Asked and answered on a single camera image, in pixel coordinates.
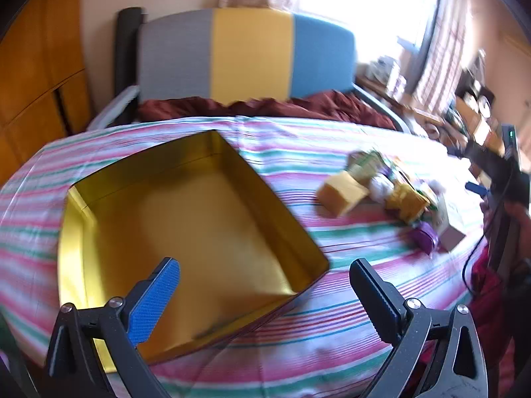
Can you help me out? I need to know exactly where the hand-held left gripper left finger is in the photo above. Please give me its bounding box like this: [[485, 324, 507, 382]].
[[43, 257, 183, 398]]

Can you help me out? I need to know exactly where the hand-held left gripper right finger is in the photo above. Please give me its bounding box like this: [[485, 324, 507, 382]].
[[349, 258, 488, 398]]

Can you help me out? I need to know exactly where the dark brown box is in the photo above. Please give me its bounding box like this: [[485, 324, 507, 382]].
[[57, 130, 330, 376]]

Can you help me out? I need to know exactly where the white plastic ball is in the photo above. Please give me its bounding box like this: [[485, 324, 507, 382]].
[[368, 175, 395, 204]]

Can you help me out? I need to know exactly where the yellow sponge block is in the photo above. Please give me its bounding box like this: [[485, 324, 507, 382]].
[[317, 173, 370, 217]]

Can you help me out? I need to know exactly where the cracker packet with green ends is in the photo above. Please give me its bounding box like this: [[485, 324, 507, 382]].
[[346, 150, 388, 183]]

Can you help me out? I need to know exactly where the small white box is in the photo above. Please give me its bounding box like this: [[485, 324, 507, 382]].
[[435, 199, 467, 253]]

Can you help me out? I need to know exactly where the striped tablecloth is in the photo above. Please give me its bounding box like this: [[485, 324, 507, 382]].
[[0, 115, 498, 398]]

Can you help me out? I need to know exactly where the person's red clothing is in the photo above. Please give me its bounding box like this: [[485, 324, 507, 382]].
[[469, 253, 523, 382]]

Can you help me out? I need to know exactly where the dark red cloth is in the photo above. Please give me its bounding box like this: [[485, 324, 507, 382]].
[[137, 90, 397, 130]]

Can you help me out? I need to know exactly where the wooden wardrobe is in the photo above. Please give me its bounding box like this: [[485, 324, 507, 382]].
[[0, 0, 94, 183]]

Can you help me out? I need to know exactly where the grey yellow blue chair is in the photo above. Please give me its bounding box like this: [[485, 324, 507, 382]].
[[85, 7, 413, 133]]

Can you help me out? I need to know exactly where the black cable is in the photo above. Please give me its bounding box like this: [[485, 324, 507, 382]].
[[462, 232, 487, 297]]

